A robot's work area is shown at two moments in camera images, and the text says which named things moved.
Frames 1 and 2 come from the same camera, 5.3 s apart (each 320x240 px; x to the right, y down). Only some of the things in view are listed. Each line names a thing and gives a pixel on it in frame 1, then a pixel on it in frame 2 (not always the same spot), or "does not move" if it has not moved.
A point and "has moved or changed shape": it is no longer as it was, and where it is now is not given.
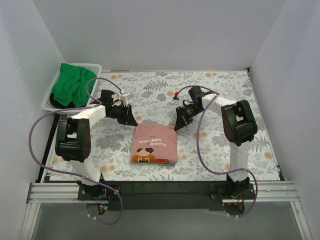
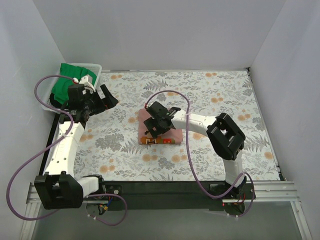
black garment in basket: x=58 y=105 does not move
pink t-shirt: x=154 y=143 has moved or changed shape
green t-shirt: x=70 y=85 does not move
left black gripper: x=128 y=113 -> x=100 y=100
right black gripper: x=182 y=116 -> x=155 y=119
